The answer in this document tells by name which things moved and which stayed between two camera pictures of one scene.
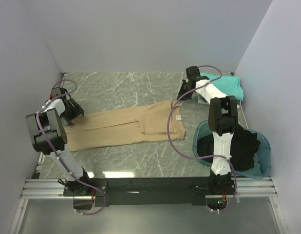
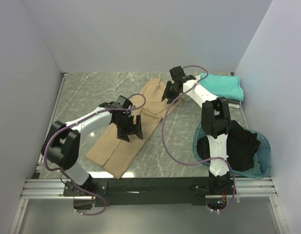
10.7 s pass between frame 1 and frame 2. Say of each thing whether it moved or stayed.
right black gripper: moved
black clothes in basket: stayed
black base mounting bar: stayed
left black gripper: moved
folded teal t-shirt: stayed
